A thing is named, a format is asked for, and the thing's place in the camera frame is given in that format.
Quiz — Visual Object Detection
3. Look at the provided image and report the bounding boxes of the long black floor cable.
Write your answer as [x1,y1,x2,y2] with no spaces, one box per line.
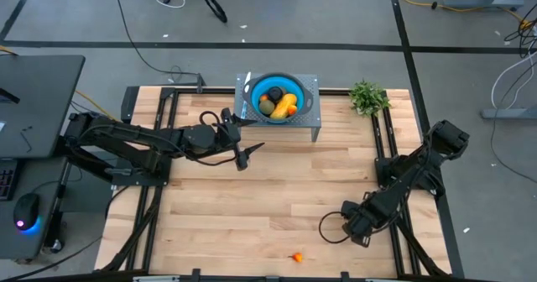
[112,0,206,94]

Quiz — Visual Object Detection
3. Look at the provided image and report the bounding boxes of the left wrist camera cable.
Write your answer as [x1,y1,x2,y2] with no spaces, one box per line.
[184,110,240,168]

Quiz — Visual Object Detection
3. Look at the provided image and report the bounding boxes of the thin yellow floor cable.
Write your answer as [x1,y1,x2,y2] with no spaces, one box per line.
[74,87,123,122]

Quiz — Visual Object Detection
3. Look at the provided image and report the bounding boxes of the black cable bundle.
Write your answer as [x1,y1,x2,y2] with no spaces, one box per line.
[503,15,537,59]

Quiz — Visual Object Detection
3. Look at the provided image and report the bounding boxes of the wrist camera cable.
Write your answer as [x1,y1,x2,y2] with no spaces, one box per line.
[317,210,352,246]
[184,110,240,168]

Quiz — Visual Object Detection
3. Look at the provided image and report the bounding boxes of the black desk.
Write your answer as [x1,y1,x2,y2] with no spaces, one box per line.
[0,54,86,160]

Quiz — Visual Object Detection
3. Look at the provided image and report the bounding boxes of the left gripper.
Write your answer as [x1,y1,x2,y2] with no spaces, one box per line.
[213,107,266,172]

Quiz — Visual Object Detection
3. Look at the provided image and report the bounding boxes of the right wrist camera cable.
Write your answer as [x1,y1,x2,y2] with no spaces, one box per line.
[317,210,352,246]

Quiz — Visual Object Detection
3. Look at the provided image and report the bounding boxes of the grey perforated metal stand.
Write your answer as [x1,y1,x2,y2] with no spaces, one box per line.
[232,72,324,144]

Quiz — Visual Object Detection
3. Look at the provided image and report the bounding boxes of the black keyboard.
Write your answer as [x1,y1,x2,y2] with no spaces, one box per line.
[0,168,18,202]

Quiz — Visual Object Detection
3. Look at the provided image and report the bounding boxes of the black cable coil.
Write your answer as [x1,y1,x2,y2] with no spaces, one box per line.
[203,0,229,24]

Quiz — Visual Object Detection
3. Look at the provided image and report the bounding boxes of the yellow corn cob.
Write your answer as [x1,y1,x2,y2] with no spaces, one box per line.
[269,92,298,121]

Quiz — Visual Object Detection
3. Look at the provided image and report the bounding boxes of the green potted plant white pot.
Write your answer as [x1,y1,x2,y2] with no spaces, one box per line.
[348,79,392,118]

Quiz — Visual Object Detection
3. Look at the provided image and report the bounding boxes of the dark grey side desk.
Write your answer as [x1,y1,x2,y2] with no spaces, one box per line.
[0,155,70,261]

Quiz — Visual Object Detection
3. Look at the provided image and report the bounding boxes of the curved black floor cable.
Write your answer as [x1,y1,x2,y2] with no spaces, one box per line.
[488,117,537,185]

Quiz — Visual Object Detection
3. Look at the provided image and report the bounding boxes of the black computer mouse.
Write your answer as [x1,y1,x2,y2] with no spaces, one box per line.
[13,192,42,236]

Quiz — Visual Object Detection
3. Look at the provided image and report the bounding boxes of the white floor cable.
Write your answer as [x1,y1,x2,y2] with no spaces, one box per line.
[490,50,537,111]

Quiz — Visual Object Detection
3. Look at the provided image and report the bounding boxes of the dark round fruit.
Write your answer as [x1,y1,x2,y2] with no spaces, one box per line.
[267,86,285,103]

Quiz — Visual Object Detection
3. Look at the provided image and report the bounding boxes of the white blue patterned strip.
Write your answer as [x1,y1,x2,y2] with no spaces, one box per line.
[239,71,253,122]

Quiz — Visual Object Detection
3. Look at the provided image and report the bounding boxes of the blue collapsible bowl grey rim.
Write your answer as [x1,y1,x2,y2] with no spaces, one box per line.
[242,71,316,125]

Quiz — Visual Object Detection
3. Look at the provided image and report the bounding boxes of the brown kiwi fruit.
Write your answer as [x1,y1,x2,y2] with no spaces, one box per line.
[258,99,276,116]

